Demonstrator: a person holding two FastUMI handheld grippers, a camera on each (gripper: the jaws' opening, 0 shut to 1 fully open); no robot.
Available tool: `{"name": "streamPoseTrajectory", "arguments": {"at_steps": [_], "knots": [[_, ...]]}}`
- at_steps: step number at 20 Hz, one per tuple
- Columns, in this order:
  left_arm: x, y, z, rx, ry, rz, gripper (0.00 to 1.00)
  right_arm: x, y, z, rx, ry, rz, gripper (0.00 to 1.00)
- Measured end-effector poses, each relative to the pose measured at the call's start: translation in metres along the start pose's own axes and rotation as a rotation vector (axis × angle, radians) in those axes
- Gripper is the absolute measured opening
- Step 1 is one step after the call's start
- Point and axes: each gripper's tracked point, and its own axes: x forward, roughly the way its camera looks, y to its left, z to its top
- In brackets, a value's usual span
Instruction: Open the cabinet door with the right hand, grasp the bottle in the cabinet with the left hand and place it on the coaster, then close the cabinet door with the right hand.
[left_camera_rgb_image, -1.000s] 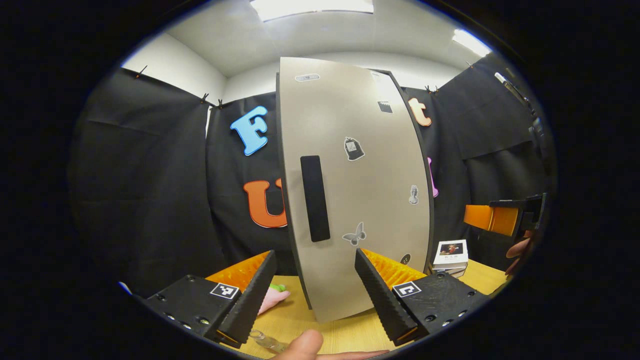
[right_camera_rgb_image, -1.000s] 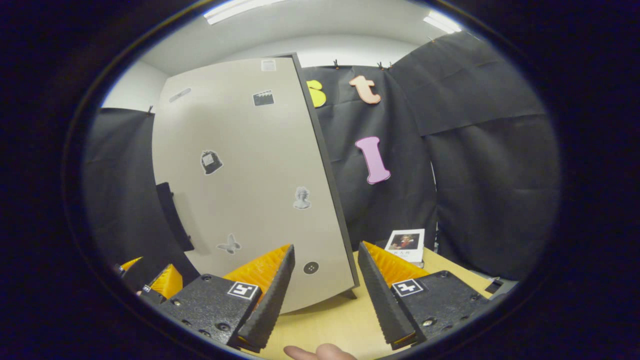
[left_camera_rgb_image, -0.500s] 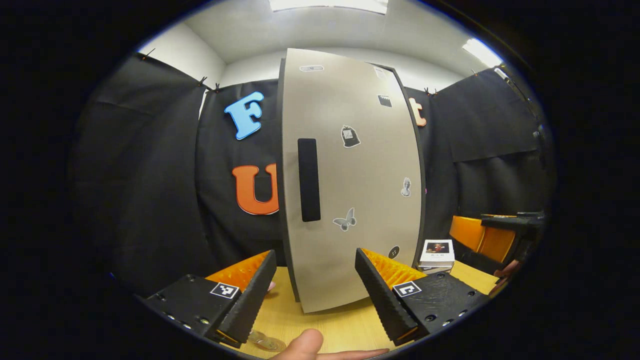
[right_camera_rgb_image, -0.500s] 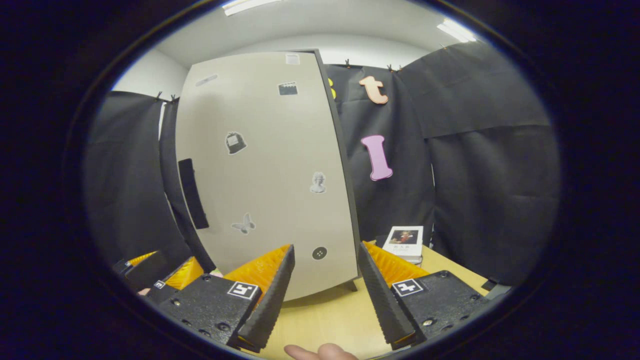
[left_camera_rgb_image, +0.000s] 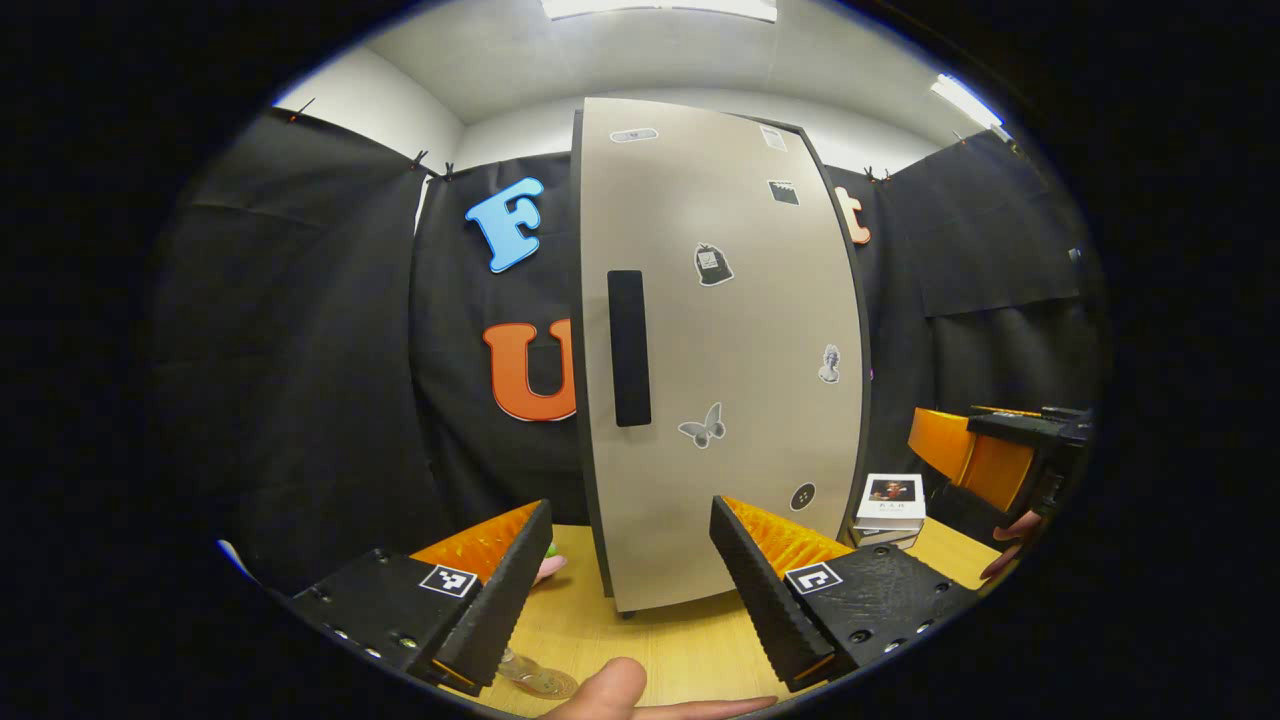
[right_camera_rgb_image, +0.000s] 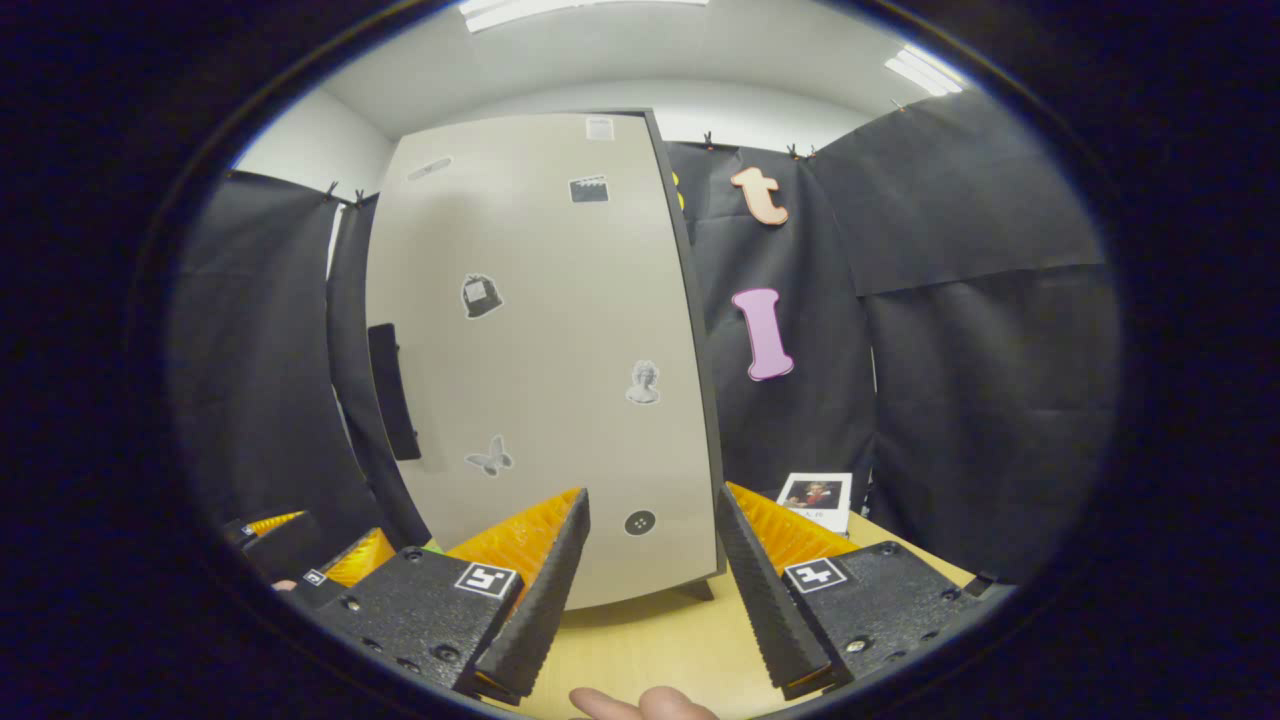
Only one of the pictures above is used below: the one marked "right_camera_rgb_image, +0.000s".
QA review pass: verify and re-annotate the long ceiling light panel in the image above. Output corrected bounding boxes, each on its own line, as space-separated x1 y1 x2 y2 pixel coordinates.
460 0 711 33
885 45 966 98

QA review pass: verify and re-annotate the white portrait book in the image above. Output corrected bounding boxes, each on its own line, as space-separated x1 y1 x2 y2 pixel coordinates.
775 472 854 536

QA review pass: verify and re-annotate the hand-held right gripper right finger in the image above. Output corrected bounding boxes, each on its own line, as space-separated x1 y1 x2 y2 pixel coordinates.
715 482 986 701

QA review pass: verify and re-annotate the black backdrop cloth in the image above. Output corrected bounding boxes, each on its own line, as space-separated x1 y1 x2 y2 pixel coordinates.
170 90 1121 591

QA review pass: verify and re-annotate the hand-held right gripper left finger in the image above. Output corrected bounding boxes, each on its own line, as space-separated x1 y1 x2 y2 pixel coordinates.
315 488 593 706

